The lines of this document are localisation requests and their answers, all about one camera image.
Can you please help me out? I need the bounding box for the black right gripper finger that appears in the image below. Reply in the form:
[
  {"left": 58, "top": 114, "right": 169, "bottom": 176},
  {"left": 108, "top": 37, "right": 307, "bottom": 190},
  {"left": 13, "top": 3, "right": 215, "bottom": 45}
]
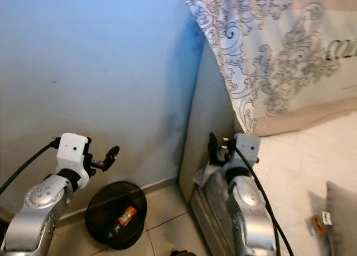
[{"left": 208, "top": 132, "right": 221, "bottom": 166}]

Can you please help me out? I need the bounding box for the beige bed headboard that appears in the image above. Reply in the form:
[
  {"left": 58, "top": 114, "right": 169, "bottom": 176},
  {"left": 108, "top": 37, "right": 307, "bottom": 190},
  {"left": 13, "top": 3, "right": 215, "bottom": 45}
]
[{"left": 178, "top": 0, "right": 357, "bottom": 204}]

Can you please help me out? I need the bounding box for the black round waste bin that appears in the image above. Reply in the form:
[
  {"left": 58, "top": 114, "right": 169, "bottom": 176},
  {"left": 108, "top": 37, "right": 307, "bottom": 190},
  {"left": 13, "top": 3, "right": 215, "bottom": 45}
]
[{"left": 85, "top": 181, "right": 147, "bottom": 250}]

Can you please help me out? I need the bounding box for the bottle with orange label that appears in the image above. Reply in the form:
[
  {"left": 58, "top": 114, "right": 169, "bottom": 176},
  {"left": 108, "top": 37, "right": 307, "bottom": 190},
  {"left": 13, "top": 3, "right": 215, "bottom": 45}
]
[{"left": 109, "top": 205, "right": 139, "bottom": 237}]

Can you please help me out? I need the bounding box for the grey quilted mattress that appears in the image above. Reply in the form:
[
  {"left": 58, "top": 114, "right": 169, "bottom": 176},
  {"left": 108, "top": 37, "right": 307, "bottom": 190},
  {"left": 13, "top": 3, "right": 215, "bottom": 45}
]
[{"left": 190, "top": 170, "right": 235, "bottom": 256}]

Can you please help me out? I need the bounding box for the white quilted mattress cover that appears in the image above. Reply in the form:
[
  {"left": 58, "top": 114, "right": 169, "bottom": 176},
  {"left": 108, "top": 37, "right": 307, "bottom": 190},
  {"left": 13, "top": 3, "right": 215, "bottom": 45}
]
[{"left": 192, "top": 108, "right": 357, "bottom": 256}]

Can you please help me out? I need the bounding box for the dark robot foot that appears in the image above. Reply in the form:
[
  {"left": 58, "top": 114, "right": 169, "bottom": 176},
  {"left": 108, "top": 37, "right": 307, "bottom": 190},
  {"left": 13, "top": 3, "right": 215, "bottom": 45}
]
[{"left": 170, "top": 249, "right": 197, "bottom": 256}]

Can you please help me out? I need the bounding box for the grey square pillow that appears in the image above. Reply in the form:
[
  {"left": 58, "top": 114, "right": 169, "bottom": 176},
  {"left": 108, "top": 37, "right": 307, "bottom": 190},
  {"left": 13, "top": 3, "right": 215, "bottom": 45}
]
[{"left": 325, "top": 181, "right": 357, "bottom": 256}]

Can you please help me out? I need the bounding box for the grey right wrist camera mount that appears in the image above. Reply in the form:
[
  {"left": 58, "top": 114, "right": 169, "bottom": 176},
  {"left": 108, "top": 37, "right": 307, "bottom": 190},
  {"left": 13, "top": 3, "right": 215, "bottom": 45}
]
[{"left": 233, "top": 133, "right": 262, "bottom": 170}]

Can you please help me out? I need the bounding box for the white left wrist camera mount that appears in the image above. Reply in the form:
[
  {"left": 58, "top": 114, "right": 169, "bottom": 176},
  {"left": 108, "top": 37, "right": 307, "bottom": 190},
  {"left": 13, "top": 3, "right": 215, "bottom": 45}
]
[{"left": 57, "top": 133, "right": 91, "bottom": 189}]

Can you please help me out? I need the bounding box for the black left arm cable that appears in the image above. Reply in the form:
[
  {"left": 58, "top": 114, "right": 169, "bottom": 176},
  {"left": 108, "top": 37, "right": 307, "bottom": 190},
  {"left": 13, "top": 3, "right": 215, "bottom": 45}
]
[{"left": 0, "top": 140, "right": 61, "bottom": 195}]

